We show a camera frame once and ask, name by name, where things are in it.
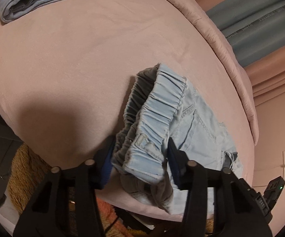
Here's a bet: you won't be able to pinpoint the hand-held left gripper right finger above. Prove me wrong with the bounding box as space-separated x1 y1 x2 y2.
167 137 261 237

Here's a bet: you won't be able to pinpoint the pink quilt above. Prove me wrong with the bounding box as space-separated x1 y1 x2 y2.
147 0 259 146

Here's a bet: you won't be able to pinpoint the fluffy orange rug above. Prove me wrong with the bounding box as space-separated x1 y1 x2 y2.
8 143 133 237

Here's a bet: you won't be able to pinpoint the pink curtain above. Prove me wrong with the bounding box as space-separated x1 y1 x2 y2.
182 0 285 97

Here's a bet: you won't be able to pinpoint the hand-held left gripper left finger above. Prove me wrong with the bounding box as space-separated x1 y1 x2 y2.
13 136 116 237

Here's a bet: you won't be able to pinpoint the blue curtain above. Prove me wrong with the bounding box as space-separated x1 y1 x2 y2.
205 0 285 68

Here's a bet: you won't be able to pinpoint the light blue strawberry print pants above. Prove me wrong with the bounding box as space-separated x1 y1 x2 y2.
111 63 244 215

